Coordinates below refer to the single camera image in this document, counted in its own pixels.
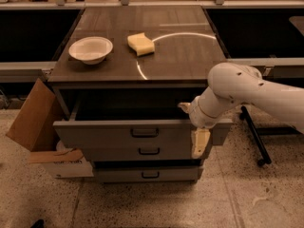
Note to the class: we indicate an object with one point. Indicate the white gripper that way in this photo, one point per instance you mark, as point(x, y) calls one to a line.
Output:
point(196, 115)

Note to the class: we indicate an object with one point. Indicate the grey top drawer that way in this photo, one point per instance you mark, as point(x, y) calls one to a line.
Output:
point(129, 118)

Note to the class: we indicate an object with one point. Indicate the grey drawer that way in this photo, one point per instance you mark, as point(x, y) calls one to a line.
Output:
point(129, 118)
point(144, 153)
point(149, 174)

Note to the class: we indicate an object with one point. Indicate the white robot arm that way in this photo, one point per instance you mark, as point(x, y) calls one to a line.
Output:
point(230, 85)

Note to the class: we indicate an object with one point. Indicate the grey drawer cabinet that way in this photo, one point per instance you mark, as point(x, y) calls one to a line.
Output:
point(185, 50)

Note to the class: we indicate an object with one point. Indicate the grey bottom drawer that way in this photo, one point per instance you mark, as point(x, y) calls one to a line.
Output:
point(149, 174)

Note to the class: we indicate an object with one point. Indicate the grey middle drawer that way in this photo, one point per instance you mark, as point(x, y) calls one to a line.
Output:
point(144, 153)

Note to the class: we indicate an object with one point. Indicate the black wheeled stand leg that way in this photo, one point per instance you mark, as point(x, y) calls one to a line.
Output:
point(265, 158)

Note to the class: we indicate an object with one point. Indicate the yellow sponge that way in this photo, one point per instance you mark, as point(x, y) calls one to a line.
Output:
point(141, 44)

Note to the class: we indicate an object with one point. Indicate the white bowl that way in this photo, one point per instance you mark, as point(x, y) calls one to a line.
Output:
point(90, 50)

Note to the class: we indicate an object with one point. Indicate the white cardboard box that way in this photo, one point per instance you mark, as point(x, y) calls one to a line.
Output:
point(69, 163)

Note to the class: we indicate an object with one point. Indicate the brown cardboard box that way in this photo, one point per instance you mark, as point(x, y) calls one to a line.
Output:
point(33, 126)

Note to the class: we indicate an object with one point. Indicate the black object at bottom edge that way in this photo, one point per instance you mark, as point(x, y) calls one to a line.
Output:
point(38, 224)

